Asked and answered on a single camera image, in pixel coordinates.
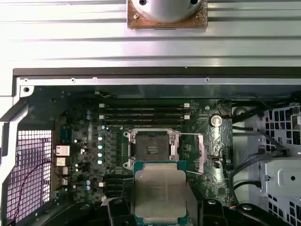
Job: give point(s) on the RAM slot with white clips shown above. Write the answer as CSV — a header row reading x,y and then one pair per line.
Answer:
x,y
141,117
110,197
141,108
120,184

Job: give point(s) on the small blue-topped capacitor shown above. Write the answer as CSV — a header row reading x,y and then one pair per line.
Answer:
x,y
100,162
100,137
100,146
100,154

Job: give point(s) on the black and silver PC case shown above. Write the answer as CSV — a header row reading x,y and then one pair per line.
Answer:
x,y
150,71

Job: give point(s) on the black RAM slot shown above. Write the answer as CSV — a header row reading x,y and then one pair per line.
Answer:
x,y
120,178
141,112
120,191
141,122

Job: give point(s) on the silver rear port block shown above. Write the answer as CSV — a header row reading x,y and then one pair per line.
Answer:
x,y
61,161
63,150

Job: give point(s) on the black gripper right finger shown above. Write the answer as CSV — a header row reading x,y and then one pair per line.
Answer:
x,y
211,214

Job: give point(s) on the silver perforated drive cage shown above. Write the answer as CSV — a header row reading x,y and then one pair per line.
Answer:
x,y
282,169

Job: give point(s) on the metal socket cover frame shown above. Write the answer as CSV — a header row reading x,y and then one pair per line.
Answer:
x,y
202,153

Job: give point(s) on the silver-topped CPU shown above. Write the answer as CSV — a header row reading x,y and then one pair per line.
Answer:
x,y
160,190

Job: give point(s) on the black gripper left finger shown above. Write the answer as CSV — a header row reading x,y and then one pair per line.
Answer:
x,y
120,214

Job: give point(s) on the thin metal locking lever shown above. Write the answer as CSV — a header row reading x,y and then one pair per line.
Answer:
x,y
150,129
129,153

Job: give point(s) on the green motherboard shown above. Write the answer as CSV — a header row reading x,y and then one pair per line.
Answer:
x,y
200,188

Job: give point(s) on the CPU socket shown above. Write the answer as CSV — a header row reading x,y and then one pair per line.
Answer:
x,y
152,147

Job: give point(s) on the round silver coin battery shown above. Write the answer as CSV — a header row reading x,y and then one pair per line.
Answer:
x,y
216,120

